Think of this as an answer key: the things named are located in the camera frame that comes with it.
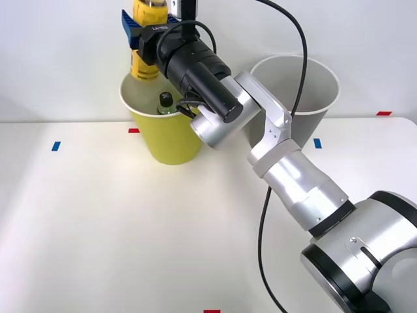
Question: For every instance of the grey plastic waste bin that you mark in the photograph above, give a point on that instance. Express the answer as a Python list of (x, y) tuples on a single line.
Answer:
[(312, 84)]

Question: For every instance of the clear bottle with black cap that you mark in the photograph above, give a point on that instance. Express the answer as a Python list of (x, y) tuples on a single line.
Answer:
[(165, 102)]

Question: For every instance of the silver and black right arm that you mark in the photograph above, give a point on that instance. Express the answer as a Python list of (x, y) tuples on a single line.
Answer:
[(283, 172)]

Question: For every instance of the yellow-green plastic waste bin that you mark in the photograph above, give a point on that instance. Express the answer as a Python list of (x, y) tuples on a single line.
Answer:
[(169, 140)]

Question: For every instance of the yellow drink can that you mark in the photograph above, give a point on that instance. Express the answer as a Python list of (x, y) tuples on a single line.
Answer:
[(148, 13)]

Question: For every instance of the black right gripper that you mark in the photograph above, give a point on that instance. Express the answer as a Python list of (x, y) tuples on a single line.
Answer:
[(151, 42)]

